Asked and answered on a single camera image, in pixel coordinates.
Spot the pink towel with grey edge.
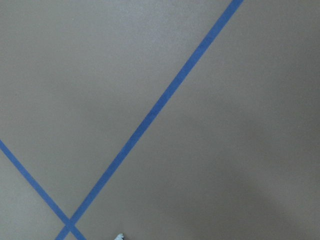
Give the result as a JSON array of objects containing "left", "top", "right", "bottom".
[{"left": 114, "top": 233, "right": 125, "bottom": 240}]

